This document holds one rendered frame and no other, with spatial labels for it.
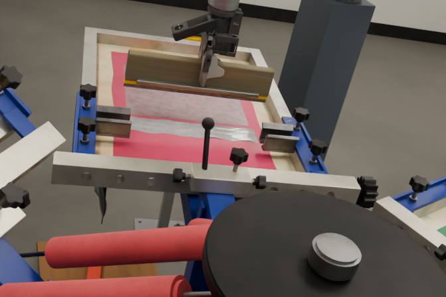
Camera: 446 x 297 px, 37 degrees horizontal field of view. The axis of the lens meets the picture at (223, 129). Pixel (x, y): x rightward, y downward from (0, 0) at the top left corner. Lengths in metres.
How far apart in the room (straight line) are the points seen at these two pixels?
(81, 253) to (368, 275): 0.44
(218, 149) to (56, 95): 2.23
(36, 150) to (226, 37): 0.62
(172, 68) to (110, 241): 0.76
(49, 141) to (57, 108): 2.45
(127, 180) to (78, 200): 1.62
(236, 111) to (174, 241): 0.99
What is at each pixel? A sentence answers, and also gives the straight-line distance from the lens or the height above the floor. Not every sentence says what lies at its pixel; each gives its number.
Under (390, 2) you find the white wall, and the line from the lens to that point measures 5.91.
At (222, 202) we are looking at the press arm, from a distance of 1.35.
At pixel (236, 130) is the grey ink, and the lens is 1.78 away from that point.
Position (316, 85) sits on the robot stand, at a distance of 2.33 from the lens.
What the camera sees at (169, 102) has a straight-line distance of 1.86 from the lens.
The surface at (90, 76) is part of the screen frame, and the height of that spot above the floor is 0.99.
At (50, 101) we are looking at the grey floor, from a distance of 3.75.
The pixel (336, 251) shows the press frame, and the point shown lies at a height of 1.35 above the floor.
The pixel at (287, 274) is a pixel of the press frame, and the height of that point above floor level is 1.32.
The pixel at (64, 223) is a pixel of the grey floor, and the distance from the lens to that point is 2.88.
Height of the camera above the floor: 1.82
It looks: 29 degrees down
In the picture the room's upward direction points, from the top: 13 degrees clockwise
